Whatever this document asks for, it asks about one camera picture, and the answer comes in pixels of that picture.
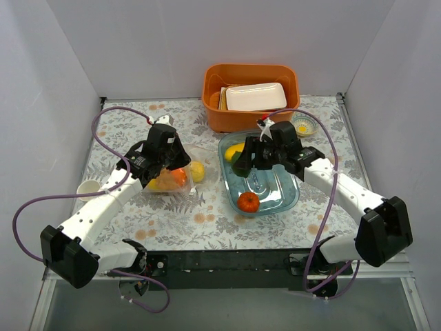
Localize bright yellow lemon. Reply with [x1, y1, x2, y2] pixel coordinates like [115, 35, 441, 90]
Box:
[147, 179, 158, 190]

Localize orange fruit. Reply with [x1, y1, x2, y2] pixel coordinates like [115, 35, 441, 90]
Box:
[171, 168, 187, 188]

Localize yellow mango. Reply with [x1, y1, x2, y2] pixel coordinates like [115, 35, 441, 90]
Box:
[224, 143, 245, 163]

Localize pale yellow lemon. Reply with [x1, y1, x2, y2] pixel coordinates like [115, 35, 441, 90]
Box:
[190, 161, 205, 183]

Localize clear zip top bag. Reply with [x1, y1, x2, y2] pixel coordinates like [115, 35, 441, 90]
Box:
[143, 144, 221, 194]

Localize small orange pumpkin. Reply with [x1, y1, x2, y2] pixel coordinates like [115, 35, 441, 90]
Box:
[237, 192, 260, 213]

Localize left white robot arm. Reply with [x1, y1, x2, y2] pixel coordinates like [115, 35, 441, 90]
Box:
[40, 123, 191, 288]

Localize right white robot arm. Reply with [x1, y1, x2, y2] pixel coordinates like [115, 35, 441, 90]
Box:
[232, 119, 413, 274]

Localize small patterned bowl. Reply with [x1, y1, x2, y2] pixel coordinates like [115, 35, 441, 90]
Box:
[291, 112, 318, 137]

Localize clear blue glass dish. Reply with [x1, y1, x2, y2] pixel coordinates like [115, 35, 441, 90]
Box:
[218, 130, 300, 217]

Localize white rectangular tray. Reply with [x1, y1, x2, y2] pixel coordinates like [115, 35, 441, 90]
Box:
[225, 82, 287, 112]

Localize white cup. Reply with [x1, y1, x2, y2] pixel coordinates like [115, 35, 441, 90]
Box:
[76, 179, 101, 202]

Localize tan plates in basin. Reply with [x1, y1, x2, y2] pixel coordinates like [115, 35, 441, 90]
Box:
[209, 86, 234, 110]

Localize floral tablecloth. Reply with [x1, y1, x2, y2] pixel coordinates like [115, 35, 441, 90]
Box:
[84, 99, 357, 250]

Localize orange plastic basin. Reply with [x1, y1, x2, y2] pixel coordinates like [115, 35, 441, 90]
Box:
[201, 63, 300, 132]

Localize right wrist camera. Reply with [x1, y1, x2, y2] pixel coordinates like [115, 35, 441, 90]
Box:
[257, 115, 275, 141]

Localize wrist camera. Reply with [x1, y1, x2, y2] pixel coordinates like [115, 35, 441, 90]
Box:
[257, 115, 275, 141]
[146, 114, 174, 127]

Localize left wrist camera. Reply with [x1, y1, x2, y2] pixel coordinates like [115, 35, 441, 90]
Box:
[146, 114, 174, 127]

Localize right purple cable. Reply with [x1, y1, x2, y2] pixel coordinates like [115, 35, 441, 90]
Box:
[260, 108, 361, 300]

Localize purple cable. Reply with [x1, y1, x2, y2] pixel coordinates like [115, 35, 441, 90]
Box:
[12, 106, 172, 314]
[260, 108, 361, 300]

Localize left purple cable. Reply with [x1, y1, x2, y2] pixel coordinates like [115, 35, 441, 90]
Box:
[12, 106, 172, 314]

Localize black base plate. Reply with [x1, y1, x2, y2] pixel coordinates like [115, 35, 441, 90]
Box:
[106, 246, 354, 299]

